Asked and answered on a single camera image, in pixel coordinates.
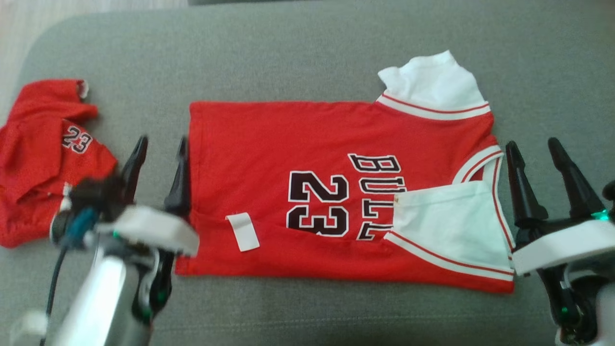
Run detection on black cable with teal plug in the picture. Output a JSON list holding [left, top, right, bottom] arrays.
[[41, 209, 99, 346]]

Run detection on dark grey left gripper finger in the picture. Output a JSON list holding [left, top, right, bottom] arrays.
[[120, 136, 148, 202], [164, 138, 191, 217]]

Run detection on white cable strap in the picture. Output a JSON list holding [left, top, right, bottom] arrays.
[[10, 310, 49, 338]]

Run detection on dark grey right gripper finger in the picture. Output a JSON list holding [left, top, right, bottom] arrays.
[[548, 137, 605, 219], [505, 141, 548, 226]]

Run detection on red 23 basketball shorts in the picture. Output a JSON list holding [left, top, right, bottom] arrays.
[[0, 79, 118, 248]]

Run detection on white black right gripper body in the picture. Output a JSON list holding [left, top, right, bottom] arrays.
[[512, 180, 615, 344]]

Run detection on red Bulls 23 jersey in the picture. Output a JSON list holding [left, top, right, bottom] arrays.
[[175, 50, 516, 294]]

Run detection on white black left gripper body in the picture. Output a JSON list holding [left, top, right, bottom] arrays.
[[96, 207, 200, 322]]

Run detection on grey fabric sofa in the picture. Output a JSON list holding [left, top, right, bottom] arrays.
[[0, 0, 615, 346]]

